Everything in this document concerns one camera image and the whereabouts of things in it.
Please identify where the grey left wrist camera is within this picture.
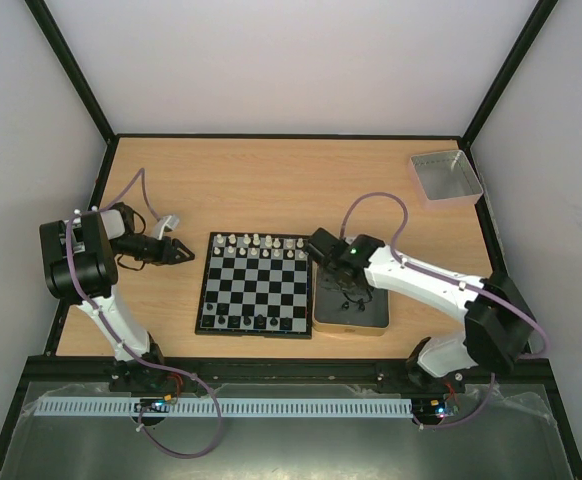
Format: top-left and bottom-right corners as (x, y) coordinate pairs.
(151, 214), (180, 240)

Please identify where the gold metal tin with pieces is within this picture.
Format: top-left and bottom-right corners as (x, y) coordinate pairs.
(313, 267), (390, 336)

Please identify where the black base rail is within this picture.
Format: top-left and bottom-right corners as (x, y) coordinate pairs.
(20, 353), (552, 396)

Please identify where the pink metal tin lid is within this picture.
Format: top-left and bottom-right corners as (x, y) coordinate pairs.
(407, 150), (484, 210)

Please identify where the white slotted cable duct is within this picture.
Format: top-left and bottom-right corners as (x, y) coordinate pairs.
(34, 397), (412, 419)

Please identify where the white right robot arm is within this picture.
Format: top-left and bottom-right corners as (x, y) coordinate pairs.
(304, 228), (537, 392)

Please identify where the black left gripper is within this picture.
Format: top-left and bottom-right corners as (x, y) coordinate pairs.
(113, 235), (190, 267)

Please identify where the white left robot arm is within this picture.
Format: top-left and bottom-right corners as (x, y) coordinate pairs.
(39, 202), (195, 371)

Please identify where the black and grey chessboard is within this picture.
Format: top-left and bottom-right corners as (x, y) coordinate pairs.
(195, 232), (313, 339)

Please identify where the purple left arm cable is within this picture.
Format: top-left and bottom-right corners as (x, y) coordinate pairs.
(65, 167), (224, 458)

